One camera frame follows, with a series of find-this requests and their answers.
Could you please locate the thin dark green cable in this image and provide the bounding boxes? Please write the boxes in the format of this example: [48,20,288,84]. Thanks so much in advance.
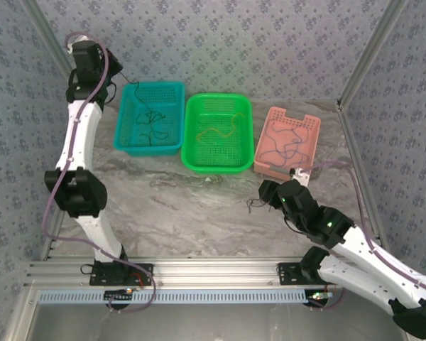
[133,111,166,126]
[247,197,273,215]
[139,124,169,147]
[119,70,153,119]

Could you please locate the pink plastic basket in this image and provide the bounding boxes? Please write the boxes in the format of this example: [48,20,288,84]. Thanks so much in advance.
[253,105,322,183]

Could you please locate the thin blue cable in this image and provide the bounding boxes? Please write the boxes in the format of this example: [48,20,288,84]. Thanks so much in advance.
[261,120,312,172]
[262,124,312,171]

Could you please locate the green plastic basket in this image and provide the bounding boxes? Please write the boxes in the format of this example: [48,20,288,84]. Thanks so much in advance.
[180,92,255,175]

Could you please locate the teal plastic basket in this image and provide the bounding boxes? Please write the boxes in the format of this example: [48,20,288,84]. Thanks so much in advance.
[112,80,186,158]

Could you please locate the small circuit board with LED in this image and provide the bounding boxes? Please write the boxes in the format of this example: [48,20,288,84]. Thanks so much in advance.
[104,288,134,310]
[306,290,337,310]

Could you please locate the grey metal lower panel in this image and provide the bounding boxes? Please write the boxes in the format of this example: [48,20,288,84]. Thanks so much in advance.
[28,303,398,341]

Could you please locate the aluminium frame post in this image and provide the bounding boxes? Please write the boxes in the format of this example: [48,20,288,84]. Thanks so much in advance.
[21,0,94,111]
[336,0,411,109]

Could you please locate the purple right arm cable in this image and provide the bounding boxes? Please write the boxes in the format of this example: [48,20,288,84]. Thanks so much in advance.
[297,160,426,310]

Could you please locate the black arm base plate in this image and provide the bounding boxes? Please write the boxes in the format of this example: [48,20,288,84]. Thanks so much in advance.
[276,261,344,287]
[88,262,155,287]

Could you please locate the aluminium mounting rail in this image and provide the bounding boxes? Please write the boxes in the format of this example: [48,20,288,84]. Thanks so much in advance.
[23,258,412,289]

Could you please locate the white slotted cable duct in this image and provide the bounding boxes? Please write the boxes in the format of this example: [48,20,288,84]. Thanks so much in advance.
[38,288,310,306]

